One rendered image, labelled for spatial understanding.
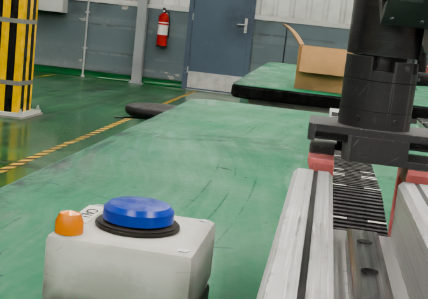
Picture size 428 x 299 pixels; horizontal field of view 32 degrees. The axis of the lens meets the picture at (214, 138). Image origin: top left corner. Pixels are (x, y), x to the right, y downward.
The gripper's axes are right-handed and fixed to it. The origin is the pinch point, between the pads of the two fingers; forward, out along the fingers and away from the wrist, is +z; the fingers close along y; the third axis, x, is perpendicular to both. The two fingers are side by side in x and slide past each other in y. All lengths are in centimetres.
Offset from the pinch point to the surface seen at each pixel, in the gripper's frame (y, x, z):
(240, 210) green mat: -10.9, 11.6, 2.0
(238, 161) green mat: -14.2, 39.5, 2.1
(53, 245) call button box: -17.3, -24.9, -3.5
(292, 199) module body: -5.3, -19.7, -6.5
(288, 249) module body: -5.1, -30.0, -6.6
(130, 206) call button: -14.0, -22.1, -5.4
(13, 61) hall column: -270, 567, 33
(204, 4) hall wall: -191, 1079, -47
